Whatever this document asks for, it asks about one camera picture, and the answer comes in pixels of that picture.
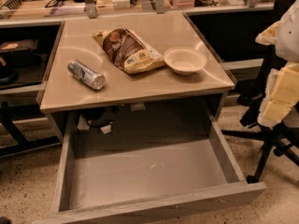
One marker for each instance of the white paper bowl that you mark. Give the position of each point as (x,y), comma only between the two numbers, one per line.
(185,61)

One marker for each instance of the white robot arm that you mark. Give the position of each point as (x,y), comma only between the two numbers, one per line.
(282,84)

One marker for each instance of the grey open top drawer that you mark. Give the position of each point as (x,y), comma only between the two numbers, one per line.
(159,163)

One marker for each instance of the black office chair base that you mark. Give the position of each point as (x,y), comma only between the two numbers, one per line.
(278,140)

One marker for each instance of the silver redbull can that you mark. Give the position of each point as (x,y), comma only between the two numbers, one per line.
(86,75)

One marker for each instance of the brown chip bag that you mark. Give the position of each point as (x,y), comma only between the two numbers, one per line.
(128,51)

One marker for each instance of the wooden cabinet with beige top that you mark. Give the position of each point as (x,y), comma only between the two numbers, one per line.
(165,31)

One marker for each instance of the dark side shelf unit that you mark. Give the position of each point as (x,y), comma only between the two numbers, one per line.
(27,52)

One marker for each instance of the black coiled spring tool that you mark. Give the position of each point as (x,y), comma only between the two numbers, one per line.
(9,7)

